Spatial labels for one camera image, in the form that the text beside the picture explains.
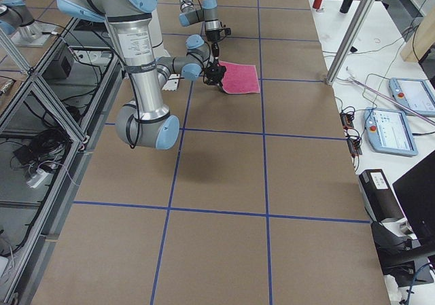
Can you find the wooden board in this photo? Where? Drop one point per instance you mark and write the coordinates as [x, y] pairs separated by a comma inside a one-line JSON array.
[[421, 41]]

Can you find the black monitor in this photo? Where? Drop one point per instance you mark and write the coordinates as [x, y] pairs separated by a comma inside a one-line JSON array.
[[415, 193]]

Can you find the pink and grey towel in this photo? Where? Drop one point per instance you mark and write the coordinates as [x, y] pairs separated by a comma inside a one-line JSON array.
[[240, 79]]

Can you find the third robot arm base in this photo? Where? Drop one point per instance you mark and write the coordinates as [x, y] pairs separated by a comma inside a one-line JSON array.
[[18, 22]]

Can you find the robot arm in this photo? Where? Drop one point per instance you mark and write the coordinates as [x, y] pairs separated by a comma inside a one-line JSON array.
[[146, 121], [197, 6]]

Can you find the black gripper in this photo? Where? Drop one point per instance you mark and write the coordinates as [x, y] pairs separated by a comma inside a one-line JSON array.
[[215, 46], [214, 74]]

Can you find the aluminium frame rack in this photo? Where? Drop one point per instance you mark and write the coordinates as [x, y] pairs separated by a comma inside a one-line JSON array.
[[50, 119]]

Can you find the far teach pendant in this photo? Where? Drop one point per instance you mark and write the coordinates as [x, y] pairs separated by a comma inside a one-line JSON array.
[[416, 94]]

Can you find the aluminium frame post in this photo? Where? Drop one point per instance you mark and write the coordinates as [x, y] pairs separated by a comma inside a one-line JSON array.
[[355, 25]]

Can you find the teach pendant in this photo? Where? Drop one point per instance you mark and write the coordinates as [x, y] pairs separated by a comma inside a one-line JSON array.
[[388, 132], [416, 94]]

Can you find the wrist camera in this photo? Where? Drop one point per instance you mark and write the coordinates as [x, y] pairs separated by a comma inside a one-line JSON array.
[[225, 32]]

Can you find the near teach pendant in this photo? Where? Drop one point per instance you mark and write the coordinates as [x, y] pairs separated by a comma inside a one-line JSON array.
[[388, 132]]

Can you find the white power strip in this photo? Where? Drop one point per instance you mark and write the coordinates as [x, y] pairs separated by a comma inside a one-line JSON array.
[[37, 178]]

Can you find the black box with label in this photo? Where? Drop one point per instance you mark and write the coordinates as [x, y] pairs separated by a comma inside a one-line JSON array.
[[378, 196]]

